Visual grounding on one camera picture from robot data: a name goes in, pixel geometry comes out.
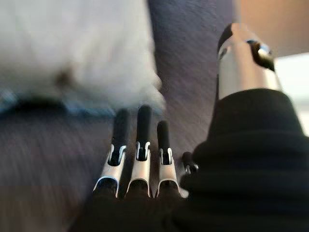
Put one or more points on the white fringed cushion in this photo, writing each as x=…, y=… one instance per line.
x=72, y=43

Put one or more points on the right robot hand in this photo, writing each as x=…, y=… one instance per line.
x=241, y=157

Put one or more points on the grey fabric armchair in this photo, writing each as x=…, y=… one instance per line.
x=188, y=60

